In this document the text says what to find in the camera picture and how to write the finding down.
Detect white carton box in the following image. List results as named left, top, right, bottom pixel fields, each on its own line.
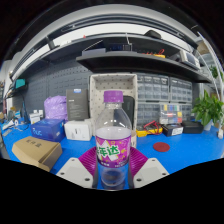
left=63, top=119, right=94, bottom=142

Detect clear bottle with purple cap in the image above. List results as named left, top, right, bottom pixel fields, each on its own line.
left=94, top=89, right=133, bottom=191

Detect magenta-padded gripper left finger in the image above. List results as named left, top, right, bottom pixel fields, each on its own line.
left=55, top=146, right=100, bottom=190

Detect black box with white label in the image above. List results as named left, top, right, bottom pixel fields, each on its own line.
left=161, top=123, right=184, bottom=137

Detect grey small-drawer cabinet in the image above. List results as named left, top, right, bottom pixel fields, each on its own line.
left=136, top=73, right=171, bottom=127
left=168, top=77, right=194, bottom=123

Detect black flat case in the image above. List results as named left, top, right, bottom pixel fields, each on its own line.
left=181, top=120, right=205, bottom=135

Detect yellow meter with red leads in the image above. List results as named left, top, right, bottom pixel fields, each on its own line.
left=135, top=120, right=164, bottom=138

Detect white perforated tray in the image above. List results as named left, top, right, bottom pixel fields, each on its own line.
left=89, top=73, right=139, bottom=134

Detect flat round red coaster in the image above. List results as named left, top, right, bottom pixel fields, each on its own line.
left=152, top=141, right=171, bottom=153

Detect blue carton box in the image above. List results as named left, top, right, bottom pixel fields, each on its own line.
left=30, top=118, right=67, bottom=143

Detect dark overhead shelf unit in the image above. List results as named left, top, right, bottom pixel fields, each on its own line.
left=9, top=19, right=213, bottom=88

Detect small white box with bottles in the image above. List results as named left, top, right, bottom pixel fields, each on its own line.
left=28, top=109, right=44, bottom=125

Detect clear organizer with colourful parts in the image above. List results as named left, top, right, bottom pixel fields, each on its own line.
left=159, top=103, right=184, bottom=126

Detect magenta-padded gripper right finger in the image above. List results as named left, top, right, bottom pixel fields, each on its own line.
left=128, top=146, right=170, bottom=190

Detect green potted plant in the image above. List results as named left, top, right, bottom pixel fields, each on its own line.
left=191, top=89, right=224, bottom=132

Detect brown cardboard box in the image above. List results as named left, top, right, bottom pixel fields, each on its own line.
left=11, top=135, right=64, bottom=173

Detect black rounded case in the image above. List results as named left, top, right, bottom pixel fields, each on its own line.
left=122, top=95, right=136, bottom=127

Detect white metal rack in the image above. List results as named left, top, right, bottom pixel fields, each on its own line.
left=196, top=31, right=224, bottom=141

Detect dark grey upright box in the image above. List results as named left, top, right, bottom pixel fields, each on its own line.
left=65, top=88, right=90, bottom=122

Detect purple plastic bag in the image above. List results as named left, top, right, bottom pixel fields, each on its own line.
left=43, top=95, right=69, bottom=121

